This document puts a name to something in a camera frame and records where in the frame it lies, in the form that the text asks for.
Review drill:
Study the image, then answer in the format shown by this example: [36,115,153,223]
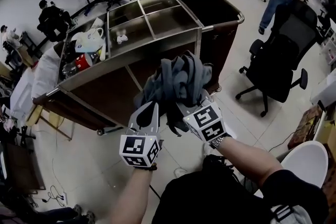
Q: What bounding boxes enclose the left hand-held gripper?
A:
[119,101,164,168]

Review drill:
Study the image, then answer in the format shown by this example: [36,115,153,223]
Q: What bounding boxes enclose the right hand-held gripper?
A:
[176,97,227,143]

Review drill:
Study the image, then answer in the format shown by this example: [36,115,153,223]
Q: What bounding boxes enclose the dark grey cloth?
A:
[133,50,215,137]

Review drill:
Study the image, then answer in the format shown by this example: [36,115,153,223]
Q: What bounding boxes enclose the metal housekeeping cart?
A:
[33,0,245,137]

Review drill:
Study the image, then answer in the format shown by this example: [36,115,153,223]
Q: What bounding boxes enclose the person's right forearm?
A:
[217,136,284,189]

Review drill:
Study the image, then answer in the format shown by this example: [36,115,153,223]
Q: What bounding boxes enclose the person's left forearm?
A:
[110,166,158,224]

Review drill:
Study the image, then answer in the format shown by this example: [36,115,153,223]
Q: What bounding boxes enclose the metal wristwatch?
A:
[209,133,232,150]

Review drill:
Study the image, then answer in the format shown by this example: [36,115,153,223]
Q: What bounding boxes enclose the person's right white shoe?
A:
[203,142,219,157]

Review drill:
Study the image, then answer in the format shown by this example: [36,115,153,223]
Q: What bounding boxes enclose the person's black t-shirt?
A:
[152,169,329,224]

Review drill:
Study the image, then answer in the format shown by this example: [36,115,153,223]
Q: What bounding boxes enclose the red cup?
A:
[75,52,93,69]

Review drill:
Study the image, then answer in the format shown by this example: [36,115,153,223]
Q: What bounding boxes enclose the large black mesh office chair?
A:
[235,0,320,118]

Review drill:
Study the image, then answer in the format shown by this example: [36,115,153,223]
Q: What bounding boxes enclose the clear plastic bottle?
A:
[62,61,78,78]

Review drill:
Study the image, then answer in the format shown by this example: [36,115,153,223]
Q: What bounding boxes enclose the wooden stool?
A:
[26,104,76,141]

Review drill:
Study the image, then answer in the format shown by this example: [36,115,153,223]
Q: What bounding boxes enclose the patterned brown box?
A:
[287,104,323,150]

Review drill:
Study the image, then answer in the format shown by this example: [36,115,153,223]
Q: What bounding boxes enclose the white plastic bag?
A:
[33,47,62,103]

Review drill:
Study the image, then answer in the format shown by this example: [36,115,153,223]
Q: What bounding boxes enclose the white power strip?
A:
[56,190,69,207]

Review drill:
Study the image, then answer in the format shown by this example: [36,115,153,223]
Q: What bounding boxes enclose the white box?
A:
[309,68,336,107]

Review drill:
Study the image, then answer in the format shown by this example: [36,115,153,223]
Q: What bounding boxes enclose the person's grey chest harness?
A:
[270,204,313,224]

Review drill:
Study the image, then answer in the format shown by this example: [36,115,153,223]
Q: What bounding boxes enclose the dark brown cabinet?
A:
[0,136,45,192]

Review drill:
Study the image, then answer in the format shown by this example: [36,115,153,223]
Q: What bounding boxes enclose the white shelf rack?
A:
[321,26,336,66]

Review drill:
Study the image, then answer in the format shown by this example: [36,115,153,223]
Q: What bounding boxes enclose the black floor cable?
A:
[267,127,302,153]

